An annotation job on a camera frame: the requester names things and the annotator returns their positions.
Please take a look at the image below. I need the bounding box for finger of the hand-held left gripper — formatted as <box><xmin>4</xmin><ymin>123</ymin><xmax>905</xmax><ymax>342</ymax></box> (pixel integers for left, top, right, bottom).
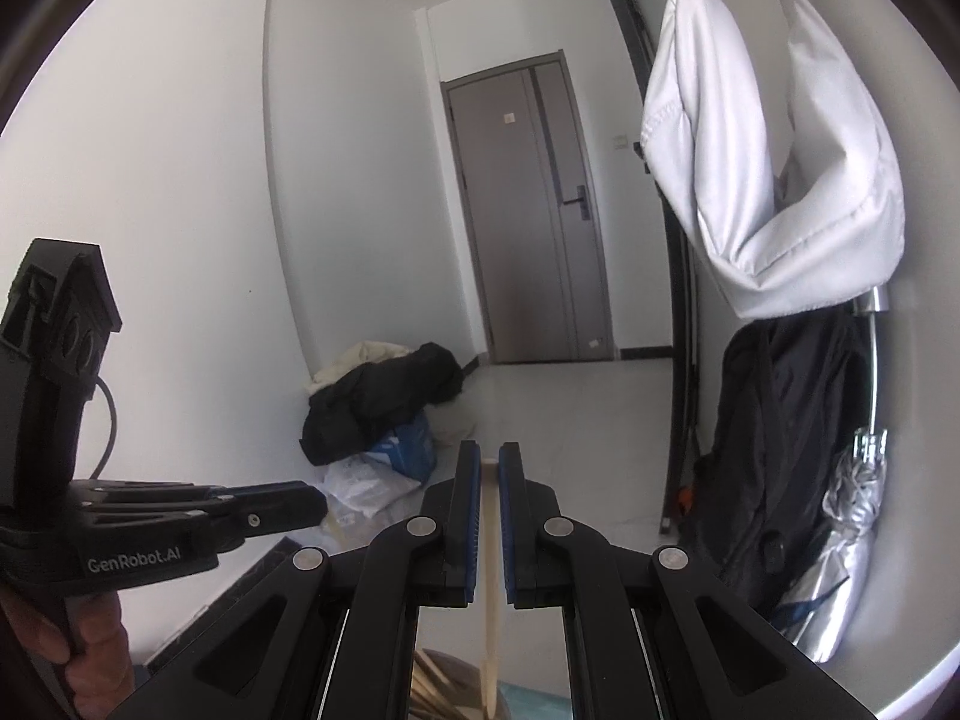
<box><xmin>75</xmin><ymin>478</ymin><xmax>329</xmax><ymax>535</ymax></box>
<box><xmin>81</xmin><ymin>504</ymin><xmax>247</xmax><ymax>554</ymax></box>

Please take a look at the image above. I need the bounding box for grey cable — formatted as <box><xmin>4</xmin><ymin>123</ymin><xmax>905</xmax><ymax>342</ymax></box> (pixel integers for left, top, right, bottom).
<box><xmin>90</xmin><ymin>375</ymin><xmax>121</xmax><ymax>482</ymax></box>

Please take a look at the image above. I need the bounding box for blue cardboard box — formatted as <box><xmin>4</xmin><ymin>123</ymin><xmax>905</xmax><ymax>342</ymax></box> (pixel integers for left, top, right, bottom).
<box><xmin>364</xmin><ymin>412</ymin><xmax>438</xmax><ymax>482</ymax></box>

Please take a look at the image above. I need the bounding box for beige cloth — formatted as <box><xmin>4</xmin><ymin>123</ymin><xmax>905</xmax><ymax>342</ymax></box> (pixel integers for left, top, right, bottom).
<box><xmin>306</xmin><ymin>341</ymin><xmax>413</xmax><ymax>395</ymax></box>

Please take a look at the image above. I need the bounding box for white plastic package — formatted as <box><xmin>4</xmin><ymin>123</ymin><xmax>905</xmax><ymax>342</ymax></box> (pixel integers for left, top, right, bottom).
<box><xmin>322</xmin><ymin>454</ymin><xmax>425</xmax><ymax>518</ymax></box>

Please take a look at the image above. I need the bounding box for bundle of wooden chopsticks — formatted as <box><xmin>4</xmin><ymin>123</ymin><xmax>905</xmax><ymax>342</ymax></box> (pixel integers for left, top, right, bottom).
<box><xmin>412</xmin><ymin>649</ymin><xmax>481</xmax><ymax>720</ymax></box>

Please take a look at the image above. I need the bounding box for black jacket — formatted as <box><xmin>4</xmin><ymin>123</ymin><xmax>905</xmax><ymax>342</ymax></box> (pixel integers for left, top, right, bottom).
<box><xmin>300</xmin><ymin>343</ymin><xmax>466</xmax><ymax>466</ymax></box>

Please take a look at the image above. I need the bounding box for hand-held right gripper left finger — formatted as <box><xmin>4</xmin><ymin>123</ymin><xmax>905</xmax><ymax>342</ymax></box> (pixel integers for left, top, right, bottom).
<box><xmin>105</xmin><ymin>441</ymin><xmax>482</xmax><ymax>720</ymax></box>

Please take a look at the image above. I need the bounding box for person's left hand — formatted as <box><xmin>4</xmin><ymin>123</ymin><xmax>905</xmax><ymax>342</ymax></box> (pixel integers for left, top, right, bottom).
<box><xmin>0</xmin><ymin>585</ymin><xmax>132</xmax><ymax>720</ymax></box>

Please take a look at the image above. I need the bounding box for metal coat stand pole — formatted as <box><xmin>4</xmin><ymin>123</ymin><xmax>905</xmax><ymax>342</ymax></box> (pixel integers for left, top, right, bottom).
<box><xmin>851</xmin><ymin>289</ymin><xmax>893</xmax><ymax>428</ymax></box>

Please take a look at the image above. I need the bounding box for silver navy folded umbrella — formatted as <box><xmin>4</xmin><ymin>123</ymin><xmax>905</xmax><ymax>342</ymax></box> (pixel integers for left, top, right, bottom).
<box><xmin>772</xmin><ymin>424</ymin><xmax>890</xmax><ymax>665</ymax></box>

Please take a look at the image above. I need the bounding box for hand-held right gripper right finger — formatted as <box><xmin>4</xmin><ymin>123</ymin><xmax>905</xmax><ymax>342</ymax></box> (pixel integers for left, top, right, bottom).
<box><xmin>499</xmin><ymin>442</ymin><xmax>875</xmax><ymax>720</ymax></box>

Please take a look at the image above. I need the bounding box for teal checked tablecloth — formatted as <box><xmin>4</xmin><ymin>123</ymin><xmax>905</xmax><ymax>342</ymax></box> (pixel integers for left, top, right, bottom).
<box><xmin>501</xmin><ymin>694</ymin><xmax>571</xmax><ymax>720</ymax></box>

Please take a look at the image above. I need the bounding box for wooden chopstick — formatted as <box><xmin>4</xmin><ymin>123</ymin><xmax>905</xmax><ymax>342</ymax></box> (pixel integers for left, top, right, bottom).
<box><xmin>480</xmin><ymin>457</ymin><xmax>502</xmax><ymax>720</ymax></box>

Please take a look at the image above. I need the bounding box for grey door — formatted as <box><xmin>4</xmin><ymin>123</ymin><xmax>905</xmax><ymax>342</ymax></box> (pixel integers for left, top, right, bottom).
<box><xmin>441</xmin><ymin>52</ymin><xmax>614</xmax><ymax>365</ymax></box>

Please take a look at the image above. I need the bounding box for white hanging bag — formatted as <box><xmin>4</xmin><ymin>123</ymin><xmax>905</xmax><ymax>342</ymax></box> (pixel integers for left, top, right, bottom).
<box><xmin>640</xmin><ymin>0</ymin><xmax>905</xmax><ymax>320</ymax></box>

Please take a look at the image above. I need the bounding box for black backpack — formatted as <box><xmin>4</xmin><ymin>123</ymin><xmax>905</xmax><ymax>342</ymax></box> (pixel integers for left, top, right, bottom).
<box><xmin>686</xmin><ymin>307</ymin><xmax>882</xmax><ymax>620</ymax></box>

